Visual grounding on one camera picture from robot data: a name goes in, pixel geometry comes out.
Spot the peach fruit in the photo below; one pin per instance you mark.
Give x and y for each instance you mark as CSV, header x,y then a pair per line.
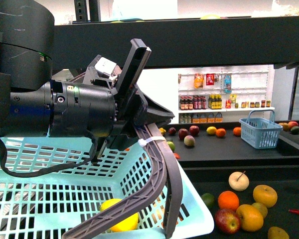
x,y
189,141

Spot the olive yellow fruit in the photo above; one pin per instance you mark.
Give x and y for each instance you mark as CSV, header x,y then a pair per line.
x,y
277,233

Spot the red yellow apple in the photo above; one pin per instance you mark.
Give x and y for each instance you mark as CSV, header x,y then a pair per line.
x,y
227,221

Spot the light teal plastic basket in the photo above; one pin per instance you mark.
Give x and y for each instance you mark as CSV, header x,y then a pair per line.
x,y
46,207

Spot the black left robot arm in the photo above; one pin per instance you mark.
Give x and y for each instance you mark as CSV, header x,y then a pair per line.
x,y
32,104

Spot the round orange fruit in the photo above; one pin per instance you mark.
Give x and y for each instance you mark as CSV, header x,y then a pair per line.
x,y
228,200

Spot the white background goods shelf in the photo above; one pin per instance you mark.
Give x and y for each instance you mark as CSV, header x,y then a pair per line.
x,y
223,94

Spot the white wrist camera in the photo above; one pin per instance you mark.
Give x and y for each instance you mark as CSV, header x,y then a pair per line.
x,y
105,68

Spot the far orange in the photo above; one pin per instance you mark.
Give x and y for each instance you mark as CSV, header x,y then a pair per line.
x,y
221,132

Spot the yellow orange fruit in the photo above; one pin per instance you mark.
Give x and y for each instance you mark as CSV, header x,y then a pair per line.
x,y
250,218

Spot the white zip tie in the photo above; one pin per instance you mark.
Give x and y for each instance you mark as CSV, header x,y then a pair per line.
x,y
143,142

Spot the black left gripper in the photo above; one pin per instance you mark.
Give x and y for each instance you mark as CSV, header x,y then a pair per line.
x,y
127,107

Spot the small blue shopping basket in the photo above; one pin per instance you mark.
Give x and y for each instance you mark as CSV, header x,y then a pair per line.
x,y
260,133

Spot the white pear far right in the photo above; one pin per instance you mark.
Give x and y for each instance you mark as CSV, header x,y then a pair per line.
x,y
239,181

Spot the green lime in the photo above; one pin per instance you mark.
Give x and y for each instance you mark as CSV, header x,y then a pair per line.
x,y
208,199

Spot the dark red apple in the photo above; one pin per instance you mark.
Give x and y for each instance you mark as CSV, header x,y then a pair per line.
x,y
182,133

